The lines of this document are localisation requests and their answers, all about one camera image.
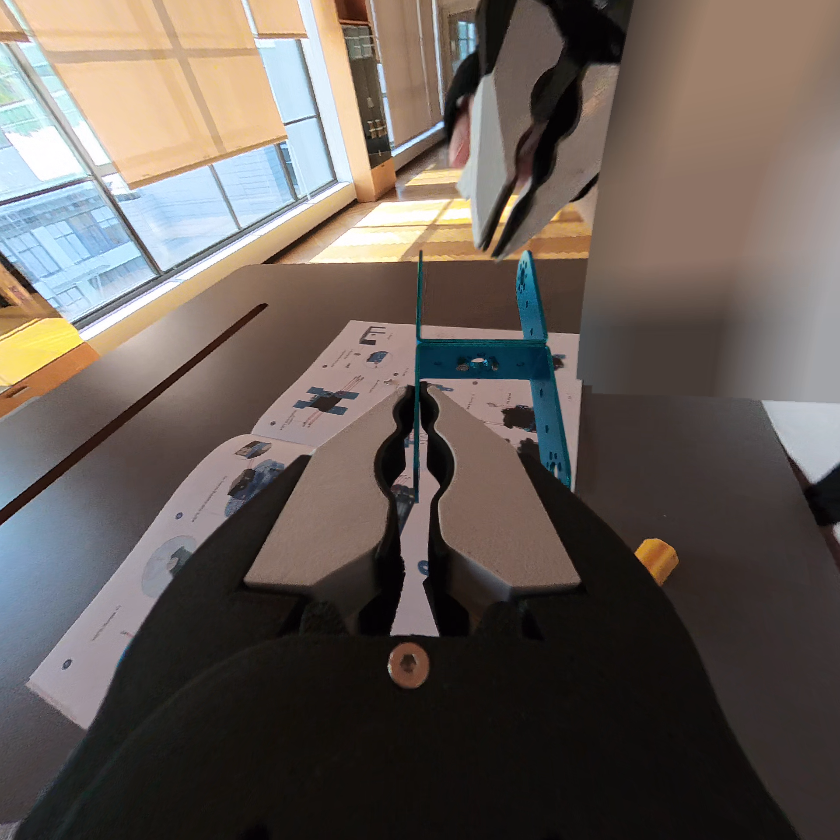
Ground black strap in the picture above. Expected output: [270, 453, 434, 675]
[803, 462, 840, 527]

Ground low wooden cabinet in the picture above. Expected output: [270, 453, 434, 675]
[0, 315, 101, 419]

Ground printed instruction sheet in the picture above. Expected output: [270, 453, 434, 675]
[26, 319, 584, 731]

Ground blue metal U bracket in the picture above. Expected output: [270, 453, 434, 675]
[415, 249, 573, 505]

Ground large beige roller blind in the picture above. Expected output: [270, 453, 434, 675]
[12, 0, 290, 190]

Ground person's white shirt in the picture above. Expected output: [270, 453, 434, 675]
[761, 398, 840, 550]

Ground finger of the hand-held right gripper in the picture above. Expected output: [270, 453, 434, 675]
[457, 0, 568, 254]
[491, 61, 622, 261]

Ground narrow beige roller blind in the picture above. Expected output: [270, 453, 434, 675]
[246, 0, 309, 39]

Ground dark brown desk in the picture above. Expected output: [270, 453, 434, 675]
[0, 262, 840, 840]

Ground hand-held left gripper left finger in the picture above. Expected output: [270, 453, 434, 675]
[244, 386, 416, 636]

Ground person's right hand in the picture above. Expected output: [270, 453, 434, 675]
[448, 98, 476, 169]

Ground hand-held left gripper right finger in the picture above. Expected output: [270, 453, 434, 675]
[420, 383, 582, 636]

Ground large glass window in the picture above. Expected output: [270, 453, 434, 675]
[0, 0, 343, 324]

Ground glass display cabinet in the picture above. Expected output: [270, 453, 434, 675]
[340, 18, 399, 202]

